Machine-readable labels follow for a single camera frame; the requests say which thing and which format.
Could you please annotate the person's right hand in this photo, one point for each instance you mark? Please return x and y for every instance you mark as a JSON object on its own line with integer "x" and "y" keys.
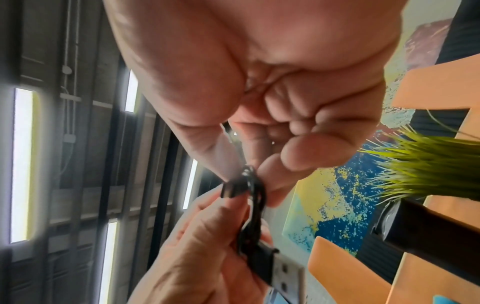
{"x": 243, "y": 59}

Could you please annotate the green potted plant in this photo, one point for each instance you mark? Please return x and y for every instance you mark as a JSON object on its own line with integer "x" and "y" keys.
{"x": 431, "y": 166}

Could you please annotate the person's left hand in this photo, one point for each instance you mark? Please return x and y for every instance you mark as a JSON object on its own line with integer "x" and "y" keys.
{"x": 198, "y": 261}

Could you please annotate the tall orange chair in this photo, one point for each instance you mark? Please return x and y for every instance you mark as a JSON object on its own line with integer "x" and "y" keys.
{"x": 337, "y": 276}

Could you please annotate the long ceiling light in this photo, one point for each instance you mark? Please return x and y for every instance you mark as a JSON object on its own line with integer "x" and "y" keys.
{"x": 131, "y": 92}
{"x": 189, "y": 184}
{"x": 108, "y": 264}
{"x": 22, "y": 166}

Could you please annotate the black cylinder pot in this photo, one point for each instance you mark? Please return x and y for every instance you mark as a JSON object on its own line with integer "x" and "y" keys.
{"x": 423, "y": 234}

